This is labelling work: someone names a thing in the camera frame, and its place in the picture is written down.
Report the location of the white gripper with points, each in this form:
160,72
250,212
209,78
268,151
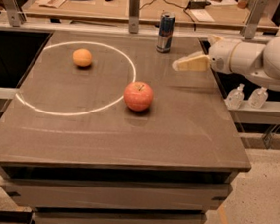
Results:
220,54

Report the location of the blue silver Red Bull can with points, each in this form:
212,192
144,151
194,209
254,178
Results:
166,27

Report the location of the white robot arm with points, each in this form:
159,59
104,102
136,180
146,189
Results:
258,62

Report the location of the white paper sheet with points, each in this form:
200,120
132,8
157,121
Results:
202,15

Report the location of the black power adapter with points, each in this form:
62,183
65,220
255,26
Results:
194,4

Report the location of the clear plastic bottle left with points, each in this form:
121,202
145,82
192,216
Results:
235,97

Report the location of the clear plastic bottle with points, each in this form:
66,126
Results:
235,97
258,97

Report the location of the clear plastic bottle right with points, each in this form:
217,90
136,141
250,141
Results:
258,97

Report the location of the red apple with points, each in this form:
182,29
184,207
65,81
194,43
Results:
138,96

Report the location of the orange fruit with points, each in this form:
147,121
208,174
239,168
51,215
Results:
82,57

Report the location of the tan paper envelope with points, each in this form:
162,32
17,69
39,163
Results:
50,3

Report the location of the grey drawer cabinet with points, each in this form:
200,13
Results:
100,196

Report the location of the wooden background table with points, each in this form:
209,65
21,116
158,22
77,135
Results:
226,16

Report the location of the right metal bracket post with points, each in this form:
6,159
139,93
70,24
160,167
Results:
256,8

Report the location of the metal bracket post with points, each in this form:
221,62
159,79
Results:
256,8
133,16
15,14

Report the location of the middle metal bracket post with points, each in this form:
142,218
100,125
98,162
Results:
133,16

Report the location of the left metal bracket post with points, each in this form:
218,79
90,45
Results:
15,14

